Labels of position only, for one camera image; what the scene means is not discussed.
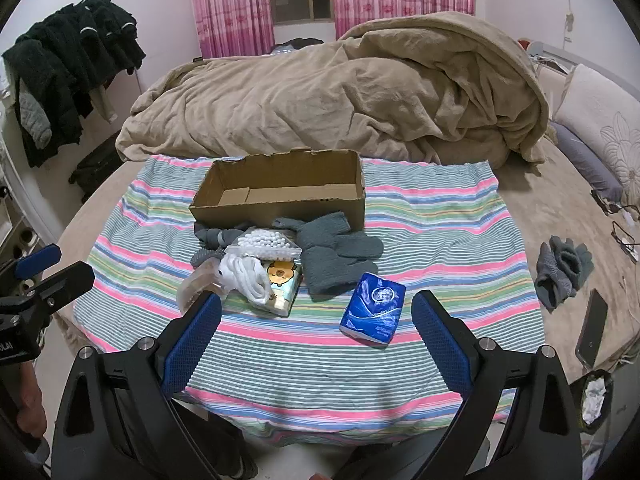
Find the grey knit glove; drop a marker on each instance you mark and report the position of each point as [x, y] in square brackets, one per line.
[340, 265]
[320, 227]

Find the grey knit garment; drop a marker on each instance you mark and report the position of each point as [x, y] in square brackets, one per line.
[35, 115]

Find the pile of dark clothes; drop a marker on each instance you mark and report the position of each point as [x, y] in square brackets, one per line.
[65, 50]

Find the beige garment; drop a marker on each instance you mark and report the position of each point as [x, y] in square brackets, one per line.
[102, 102]

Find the black smartphone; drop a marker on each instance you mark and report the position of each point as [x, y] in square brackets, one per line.
[592, 330]

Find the grey bed headboard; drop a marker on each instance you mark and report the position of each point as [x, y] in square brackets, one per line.
[555, 52]

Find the white cloth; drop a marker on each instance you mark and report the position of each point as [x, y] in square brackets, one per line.
[247, 275]

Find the striped cloth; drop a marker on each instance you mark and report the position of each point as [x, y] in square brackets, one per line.
[310, 360]

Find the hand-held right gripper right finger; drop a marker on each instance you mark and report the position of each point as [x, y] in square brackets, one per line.
[442, 345]

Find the black trash bin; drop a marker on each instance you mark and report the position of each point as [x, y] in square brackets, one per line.
[595, 400]

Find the person's left hand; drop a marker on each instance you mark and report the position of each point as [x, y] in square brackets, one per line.
[31, 405]

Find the white metal rack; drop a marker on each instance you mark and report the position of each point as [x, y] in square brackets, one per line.
[20, 200]

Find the grey pillow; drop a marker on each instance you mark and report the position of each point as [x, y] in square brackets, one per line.
[585, 160]

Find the blue tissue packet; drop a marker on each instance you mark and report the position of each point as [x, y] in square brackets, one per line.
[372, 310]

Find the dark bag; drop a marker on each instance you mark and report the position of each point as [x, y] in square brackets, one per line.
[297, 45]

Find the cartoon print tissue pack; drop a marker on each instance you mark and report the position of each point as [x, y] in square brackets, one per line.
[282, 285]

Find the brown cardboard box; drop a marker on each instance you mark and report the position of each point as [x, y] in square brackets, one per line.
[280, 210]

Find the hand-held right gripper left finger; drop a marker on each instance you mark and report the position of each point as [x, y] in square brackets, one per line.
[192, 345]

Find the eyeglasses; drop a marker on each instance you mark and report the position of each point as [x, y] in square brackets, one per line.
[625, 237]

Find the beige duvet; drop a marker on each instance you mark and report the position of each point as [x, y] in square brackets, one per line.
[325, 95]

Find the grey sock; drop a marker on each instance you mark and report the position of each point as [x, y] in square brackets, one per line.
[210, 240]

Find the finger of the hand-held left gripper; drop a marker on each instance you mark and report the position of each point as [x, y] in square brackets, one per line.
[70, 280]
[37, 260]

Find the white floral pillow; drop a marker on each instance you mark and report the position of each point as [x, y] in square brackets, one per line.
[600, 110]

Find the bag of cotton swabs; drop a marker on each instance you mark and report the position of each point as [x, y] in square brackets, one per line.
[265, 245]

